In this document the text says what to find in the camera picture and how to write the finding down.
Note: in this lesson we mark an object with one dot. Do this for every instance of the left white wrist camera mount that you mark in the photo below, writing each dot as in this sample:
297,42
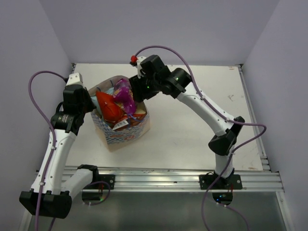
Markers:
75,79

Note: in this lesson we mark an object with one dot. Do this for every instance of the purple snack packet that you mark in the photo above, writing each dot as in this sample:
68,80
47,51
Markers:
123,96

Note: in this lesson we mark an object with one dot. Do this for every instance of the brown Chuba cassava chips bag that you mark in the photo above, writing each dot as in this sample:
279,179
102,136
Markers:
130,120

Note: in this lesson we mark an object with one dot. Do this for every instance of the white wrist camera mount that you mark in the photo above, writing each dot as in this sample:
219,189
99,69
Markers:
75,79
136,62

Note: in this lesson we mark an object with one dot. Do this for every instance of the light blue cassava chips bag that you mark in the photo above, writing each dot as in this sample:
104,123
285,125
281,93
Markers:
95,101

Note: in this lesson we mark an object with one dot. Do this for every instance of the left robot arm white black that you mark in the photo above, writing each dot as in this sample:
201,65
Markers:
49,196

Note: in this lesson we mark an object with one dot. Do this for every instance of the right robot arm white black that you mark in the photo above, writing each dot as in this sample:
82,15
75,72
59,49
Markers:
154,77

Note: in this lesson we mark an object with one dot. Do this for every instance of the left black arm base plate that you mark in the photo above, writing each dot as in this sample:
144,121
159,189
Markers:
108,177

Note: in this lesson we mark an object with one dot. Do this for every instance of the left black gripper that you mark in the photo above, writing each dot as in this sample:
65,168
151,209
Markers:
86,95

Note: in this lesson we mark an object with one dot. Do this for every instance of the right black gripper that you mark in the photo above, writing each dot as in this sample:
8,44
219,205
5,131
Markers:
139,94

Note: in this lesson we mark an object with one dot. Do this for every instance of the aluminium mounting rail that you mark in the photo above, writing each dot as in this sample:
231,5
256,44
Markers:
179,180

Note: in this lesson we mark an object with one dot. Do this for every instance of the blue patterned paper bag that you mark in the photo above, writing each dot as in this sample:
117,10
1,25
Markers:
114,139

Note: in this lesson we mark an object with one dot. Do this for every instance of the orange cream cassava chips bag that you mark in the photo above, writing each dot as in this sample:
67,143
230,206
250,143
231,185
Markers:
111,112

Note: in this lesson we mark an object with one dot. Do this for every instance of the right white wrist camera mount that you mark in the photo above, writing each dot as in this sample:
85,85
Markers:
136,62

